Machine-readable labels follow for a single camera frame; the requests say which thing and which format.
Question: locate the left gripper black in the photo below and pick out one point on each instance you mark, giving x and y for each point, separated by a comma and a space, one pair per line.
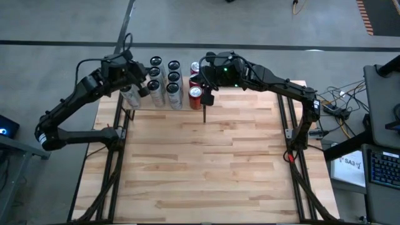
120, 70

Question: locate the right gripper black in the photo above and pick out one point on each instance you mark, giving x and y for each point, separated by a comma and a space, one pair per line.
225, 72

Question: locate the Celsius Peach Vibe can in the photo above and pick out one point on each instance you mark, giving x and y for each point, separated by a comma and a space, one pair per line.
132, 98

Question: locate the red Coca-Cola can dark figure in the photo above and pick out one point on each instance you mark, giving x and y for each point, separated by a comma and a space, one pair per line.
194, 66

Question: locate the Celsius can pineapple print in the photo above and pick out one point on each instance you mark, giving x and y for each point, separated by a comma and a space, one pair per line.
154, 72

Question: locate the Celsius can orange print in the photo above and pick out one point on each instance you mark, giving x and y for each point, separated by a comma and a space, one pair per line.
155, 61

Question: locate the tall white Celsius can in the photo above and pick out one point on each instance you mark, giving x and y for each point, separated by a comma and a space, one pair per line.
175, 97
157, 95

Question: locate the Celsius Arctic Vibe can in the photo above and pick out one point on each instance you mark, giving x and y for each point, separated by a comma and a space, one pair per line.
174, 65

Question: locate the Celsius can blue text band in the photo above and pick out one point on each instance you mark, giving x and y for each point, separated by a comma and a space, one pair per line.
173, 76

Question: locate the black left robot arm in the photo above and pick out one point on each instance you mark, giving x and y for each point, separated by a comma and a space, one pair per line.
68, 103

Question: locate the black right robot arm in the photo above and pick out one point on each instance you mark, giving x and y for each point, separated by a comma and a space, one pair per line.
281, 86

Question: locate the small red clip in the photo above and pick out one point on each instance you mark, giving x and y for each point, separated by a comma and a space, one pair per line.
291, 157

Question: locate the black power strip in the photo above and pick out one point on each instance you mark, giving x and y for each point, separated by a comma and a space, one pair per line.
332, 110

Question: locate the grey metal bench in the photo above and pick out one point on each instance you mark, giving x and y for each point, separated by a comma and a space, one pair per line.
28, 149

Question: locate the black box blue light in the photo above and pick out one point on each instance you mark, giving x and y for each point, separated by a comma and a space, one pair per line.
9, 126

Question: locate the black diagonal strut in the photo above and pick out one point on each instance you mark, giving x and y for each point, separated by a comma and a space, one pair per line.
390, 65
343, 147

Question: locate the white paper sheet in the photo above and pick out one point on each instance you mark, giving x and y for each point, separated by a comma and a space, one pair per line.
348, 170

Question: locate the black mat orange striped edge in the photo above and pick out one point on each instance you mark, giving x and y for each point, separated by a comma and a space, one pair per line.
384, 15

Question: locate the black backlit keyboard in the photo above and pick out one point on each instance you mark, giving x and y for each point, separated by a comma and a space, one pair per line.
386, 170

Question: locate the grey desk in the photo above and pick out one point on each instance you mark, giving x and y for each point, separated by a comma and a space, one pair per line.
379, 203

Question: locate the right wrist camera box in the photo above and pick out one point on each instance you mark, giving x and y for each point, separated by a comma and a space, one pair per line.
207, 97

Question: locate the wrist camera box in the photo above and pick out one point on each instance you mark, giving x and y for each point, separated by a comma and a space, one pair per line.
143, 90
207, 97

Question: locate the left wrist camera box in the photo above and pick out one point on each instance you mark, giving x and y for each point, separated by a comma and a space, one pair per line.
143, 90

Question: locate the wooden shelf black frame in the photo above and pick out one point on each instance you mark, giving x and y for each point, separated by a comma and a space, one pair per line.
204, 114

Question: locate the grey metal mounting bracket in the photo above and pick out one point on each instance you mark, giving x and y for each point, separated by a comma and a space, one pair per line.
288, 133

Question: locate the black aluminium rail frame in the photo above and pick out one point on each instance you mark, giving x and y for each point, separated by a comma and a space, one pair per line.
302, 200
113, 168

